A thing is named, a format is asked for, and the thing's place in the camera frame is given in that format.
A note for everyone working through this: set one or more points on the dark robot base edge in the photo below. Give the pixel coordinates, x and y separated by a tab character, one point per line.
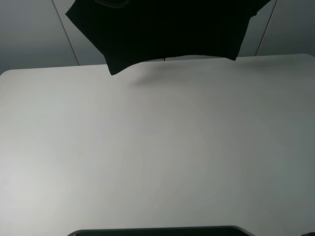
177	231

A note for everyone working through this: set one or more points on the black printed t-shirt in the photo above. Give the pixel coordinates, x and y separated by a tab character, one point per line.
128	32

